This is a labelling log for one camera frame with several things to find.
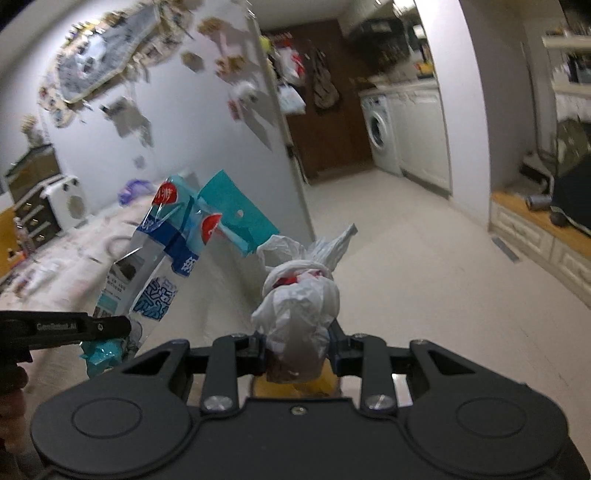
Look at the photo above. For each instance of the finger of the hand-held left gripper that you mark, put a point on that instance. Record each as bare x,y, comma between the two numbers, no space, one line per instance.
92,328

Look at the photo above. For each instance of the low white wood-top cabinet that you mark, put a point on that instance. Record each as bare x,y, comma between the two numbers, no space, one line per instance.
540,240

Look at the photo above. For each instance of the silver can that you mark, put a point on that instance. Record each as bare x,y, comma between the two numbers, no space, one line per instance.
538,201

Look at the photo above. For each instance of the grey wall paper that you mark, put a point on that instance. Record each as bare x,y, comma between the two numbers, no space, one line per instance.
127,120

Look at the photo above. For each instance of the brown wooden door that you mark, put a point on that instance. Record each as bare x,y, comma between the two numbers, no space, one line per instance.
332,138

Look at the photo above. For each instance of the white washing machine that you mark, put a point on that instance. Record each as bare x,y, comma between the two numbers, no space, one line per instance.
376,127

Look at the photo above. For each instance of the black bulky object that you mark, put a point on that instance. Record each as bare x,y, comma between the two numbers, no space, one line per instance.
575,194

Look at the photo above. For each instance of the knotted white plastic bag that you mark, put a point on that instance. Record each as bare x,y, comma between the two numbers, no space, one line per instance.
300,304

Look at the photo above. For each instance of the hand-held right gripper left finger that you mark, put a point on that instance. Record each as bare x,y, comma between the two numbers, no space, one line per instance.
259,353

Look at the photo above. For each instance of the round fan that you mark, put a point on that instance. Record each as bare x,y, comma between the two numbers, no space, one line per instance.
570,143

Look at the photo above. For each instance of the purple cloth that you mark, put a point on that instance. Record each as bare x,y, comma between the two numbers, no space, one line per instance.
134,190

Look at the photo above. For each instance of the hanging white plastic bag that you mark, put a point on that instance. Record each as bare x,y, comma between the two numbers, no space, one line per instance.
291,99

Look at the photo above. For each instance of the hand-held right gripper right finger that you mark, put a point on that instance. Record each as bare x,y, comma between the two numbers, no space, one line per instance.
339,353

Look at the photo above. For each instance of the white drawer unit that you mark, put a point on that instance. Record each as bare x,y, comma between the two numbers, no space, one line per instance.
32,198

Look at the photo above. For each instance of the hanging brown bag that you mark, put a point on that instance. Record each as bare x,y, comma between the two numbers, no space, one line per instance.
323,85

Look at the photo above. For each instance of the blue and clear plastic packaging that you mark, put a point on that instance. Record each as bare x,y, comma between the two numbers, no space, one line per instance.
152,258

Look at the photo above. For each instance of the white box appliance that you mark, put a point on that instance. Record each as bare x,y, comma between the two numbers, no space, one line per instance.
69,203

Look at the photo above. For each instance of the white panel door cabinet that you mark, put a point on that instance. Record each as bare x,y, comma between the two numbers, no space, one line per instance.
422,134

